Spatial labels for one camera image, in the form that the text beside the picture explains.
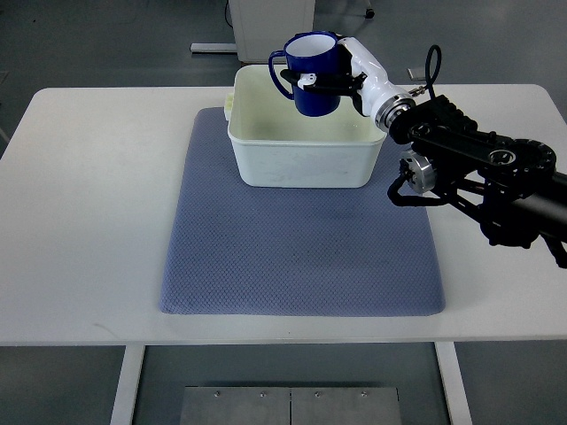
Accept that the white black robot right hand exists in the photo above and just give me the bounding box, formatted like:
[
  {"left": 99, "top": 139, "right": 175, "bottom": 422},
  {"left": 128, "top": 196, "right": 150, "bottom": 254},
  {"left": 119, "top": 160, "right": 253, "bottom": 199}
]
[{"left": 274, "top": 33, "right": 416, "bottom": 132}]

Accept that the blue enamel mug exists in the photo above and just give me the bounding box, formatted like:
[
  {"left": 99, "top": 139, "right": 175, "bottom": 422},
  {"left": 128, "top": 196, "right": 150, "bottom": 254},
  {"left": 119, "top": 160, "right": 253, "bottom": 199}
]
[{"left": 268, "top": 31, "right": 340, "bottom": 117}]

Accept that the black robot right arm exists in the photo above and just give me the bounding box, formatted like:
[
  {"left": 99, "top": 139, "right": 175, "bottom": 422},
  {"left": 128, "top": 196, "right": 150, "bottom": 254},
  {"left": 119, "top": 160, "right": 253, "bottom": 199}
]
[{"left": 386, "top": 96, "right": 566, "bottom": 267}]

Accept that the white plastic box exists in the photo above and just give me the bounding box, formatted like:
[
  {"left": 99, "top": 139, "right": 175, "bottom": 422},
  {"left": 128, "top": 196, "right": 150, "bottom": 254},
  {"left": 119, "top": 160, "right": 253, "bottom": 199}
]
[{"left": 225, "top": 65, "right": 386, "bottom": 189}]

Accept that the small grey floor plate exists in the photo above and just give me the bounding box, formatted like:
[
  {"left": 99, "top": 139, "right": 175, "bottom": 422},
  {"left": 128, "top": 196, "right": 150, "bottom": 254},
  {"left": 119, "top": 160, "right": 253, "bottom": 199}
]
[{"left": 407, "top": 66, "right": 426, "bottom": 81}]

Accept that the white base bar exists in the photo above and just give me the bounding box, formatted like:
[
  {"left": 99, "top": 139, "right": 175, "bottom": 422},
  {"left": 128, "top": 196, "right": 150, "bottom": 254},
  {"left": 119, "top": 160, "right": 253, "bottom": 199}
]
[{"left": 190, "top": 42, "right": 237, "bottom": 54}]

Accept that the blue textured mat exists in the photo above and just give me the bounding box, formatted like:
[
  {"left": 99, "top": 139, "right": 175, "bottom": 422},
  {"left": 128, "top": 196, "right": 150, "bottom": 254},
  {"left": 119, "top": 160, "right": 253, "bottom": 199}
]
[{"left": 159, "top": 108, "right": 445, "bottom": 317}]

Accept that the right white table leg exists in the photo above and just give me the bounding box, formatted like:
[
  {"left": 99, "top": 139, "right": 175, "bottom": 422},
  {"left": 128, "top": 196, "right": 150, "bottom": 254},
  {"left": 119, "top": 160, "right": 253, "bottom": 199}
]
[{"left": 434, "top": 342, "right": 472, "bottom": 425}]

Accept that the white table leg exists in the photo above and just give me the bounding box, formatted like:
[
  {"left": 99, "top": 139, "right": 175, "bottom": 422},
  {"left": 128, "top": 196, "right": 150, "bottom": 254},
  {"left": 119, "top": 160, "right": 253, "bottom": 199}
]
[
  {"left": 434, "top": 342, "right": 472, "bottom": 425},
  {"left": 110, "top": 344, "right": 145, "bottom": 425}
]

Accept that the grey metal floor plate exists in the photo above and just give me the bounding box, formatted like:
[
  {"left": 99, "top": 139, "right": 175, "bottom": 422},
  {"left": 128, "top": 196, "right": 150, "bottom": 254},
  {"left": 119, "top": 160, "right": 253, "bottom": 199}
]
[{"left": 180, "top": 387, "right": 402, "bottom": 424}]

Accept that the left white table leg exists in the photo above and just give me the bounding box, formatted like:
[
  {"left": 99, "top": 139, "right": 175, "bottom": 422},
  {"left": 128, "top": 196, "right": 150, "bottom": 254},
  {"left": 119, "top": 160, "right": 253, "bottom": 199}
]
[{"left": 110, "top": 344, "right": 145, "bottom": 425}]

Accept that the black looped cable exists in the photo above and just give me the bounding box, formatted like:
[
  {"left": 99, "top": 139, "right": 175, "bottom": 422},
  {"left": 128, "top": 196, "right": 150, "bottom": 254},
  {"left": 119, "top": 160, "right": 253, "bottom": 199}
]
[{"left": 423, "top": 44, "right": 443, "bottom": 98}]

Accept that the white cabinet pedestal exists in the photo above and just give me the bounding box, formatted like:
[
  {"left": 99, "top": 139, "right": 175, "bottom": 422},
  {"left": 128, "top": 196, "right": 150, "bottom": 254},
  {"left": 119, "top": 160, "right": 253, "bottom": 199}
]
[{"left": 229, "top": 0, "right": 315, "bottom": 64}]

